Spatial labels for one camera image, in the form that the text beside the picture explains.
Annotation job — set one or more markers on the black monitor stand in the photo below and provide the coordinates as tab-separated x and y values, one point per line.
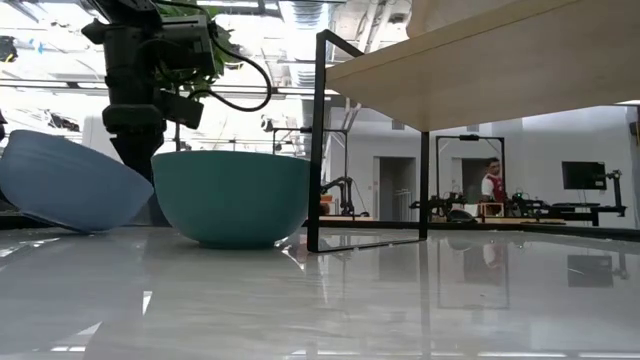
616	192

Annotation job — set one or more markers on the green bowl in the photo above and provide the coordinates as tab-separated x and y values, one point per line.
230	200

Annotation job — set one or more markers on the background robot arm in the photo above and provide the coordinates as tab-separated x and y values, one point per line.
344	182

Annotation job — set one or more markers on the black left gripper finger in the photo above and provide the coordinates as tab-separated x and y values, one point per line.
137	150

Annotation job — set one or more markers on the black metal table frame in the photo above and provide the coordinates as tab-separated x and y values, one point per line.
575	231

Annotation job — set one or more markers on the person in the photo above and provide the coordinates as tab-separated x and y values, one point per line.
494	187

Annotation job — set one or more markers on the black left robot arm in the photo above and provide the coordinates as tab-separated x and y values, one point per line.
125	15

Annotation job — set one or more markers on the wooden shelf with black legs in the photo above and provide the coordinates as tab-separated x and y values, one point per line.
475	80

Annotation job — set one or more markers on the background robot rig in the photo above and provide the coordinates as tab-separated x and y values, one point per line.
445	205
530	206

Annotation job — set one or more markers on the black background frame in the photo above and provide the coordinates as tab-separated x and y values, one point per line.
470	137

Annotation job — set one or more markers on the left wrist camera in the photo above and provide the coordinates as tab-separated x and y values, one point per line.
187	45

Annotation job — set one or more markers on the black monitor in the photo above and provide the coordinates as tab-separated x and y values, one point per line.
584	175

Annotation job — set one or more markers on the black background desk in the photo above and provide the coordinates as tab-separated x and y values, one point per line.
575	216

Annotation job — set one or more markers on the blue bowl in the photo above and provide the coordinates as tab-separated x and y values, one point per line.
65	180

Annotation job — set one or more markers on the green leafy plant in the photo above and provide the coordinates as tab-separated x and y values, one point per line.
224	52

